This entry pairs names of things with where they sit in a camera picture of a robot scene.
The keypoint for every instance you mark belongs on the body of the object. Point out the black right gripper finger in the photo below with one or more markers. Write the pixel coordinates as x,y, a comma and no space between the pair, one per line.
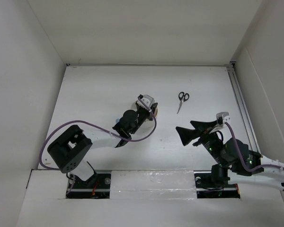
203,126
188,135

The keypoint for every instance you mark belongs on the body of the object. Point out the aluminium rail at right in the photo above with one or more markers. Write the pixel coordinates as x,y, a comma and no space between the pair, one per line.
242,107

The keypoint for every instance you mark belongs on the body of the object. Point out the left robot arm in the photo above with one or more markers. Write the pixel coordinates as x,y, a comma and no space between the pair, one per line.
70,148

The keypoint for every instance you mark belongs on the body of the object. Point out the black handled scissors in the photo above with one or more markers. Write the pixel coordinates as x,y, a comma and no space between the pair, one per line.
183,97

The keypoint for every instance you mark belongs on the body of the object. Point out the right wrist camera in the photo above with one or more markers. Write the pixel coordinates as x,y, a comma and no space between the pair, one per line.
221,119

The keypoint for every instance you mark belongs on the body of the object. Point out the front mounting rail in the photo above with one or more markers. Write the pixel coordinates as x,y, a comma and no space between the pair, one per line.
150,185

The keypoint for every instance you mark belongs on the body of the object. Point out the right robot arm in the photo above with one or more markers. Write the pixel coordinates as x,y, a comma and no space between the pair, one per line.
231,156

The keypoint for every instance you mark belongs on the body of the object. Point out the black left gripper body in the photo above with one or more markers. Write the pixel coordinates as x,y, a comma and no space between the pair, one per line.
143,115

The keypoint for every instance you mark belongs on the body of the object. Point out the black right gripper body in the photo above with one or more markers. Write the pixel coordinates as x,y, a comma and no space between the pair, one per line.
211,143

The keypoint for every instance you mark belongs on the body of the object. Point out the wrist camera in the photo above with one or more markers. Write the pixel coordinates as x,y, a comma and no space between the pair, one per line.
221,119
145,101

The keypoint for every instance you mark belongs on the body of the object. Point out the white round divided organizer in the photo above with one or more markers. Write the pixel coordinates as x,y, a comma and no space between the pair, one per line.
134,107

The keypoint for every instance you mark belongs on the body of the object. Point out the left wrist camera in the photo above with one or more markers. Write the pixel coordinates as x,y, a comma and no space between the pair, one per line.
145,101

